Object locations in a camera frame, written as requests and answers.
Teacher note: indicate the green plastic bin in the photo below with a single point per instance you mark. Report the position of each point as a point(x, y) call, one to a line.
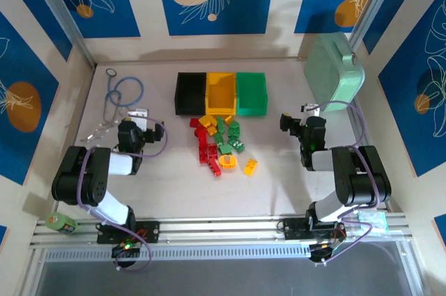
point(251, 95)

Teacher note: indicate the black plastic bin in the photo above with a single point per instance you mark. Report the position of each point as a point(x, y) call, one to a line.
point(190, 95)

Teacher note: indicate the green lego brick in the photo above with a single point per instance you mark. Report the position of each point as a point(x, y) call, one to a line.
point(225, 149)
point(219, 138)
point(234, 129)
point(220, 123)
point(237, 145)

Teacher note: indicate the red lego plate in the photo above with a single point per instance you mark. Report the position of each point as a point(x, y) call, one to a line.
point(212, 149)

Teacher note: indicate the yellow plastic bin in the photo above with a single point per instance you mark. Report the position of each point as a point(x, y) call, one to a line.
point(221, 95)

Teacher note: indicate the orange round lego piece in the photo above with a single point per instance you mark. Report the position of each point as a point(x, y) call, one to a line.
point(223, 163)

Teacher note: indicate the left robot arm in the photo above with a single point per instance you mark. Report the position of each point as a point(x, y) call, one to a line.
point(80, 177)

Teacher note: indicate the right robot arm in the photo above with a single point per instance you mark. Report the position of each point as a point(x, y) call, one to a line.
point(362, 177)

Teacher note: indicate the metal surgical forceps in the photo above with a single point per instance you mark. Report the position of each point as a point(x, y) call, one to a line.
point(99, 132)

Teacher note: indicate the blue stethoscope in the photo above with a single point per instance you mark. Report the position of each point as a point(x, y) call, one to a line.
point(139, 83)

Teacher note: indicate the mint green carry case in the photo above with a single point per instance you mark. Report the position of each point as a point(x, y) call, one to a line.
point(331, 73)

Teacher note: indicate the clear plastic bag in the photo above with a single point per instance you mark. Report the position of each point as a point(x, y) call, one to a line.
point(374, 223)

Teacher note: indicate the green tape roll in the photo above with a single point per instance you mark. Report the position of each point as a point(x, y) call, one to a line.
point(61, 223)

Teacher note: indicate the black connector board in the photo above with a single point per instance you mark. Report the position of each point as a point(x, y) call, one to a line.
point(318, 256)
point(122, 251)

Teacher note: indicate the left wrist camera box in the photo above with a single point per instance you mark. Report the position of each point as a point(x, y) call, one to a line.
point(139, 116)

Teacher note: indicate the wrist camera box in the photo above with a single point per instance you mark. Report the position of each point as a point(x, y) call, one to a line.
point(311, 108)
point(139, 116)

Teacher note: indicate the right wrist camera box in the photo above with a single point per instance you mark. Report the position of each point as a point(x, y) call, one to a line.
point(311, 108)

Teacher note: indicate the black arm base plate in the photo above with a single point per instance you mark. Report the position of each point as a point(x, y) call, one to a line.
point(292, 230)
point(151, 231)

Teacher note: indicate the aluminium mounting rail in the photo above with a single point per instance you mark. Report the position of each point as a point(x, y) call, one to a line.
point(226, 228)

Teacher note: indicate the aluminium frame post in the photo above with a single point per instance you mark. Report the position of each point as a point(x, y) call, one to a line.
point(66, 17)
point(373, 0)

